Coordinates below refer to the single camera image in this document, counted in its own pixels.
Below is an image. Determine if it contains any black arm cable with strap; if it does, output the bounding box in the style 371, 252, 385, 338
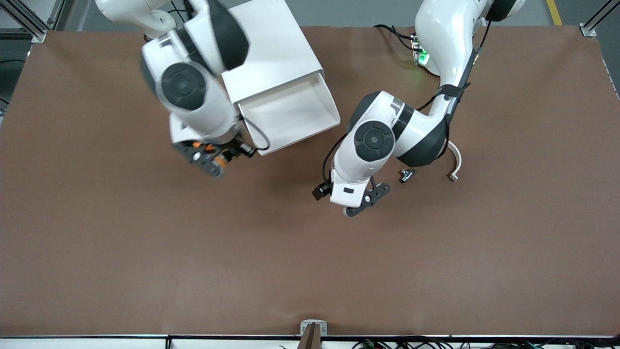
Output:
417, 19, 491, 113

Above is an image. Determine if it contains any white half-ring pipe clamp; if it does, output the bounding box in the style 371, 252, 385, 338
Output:
445, 140, 463, 182

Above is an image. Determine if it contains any grey metal bracket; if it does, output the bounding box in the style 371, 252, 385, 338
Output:
300, 319, 328, 337

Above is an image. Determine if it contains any white table front rail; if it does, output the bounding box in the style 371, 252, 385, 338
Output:
0, 334, 620, 349

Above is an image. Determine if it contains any aluminium frame post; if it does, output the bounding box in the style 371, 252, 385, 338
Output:
0, 0, 66, 43
580, 0, 620, 38

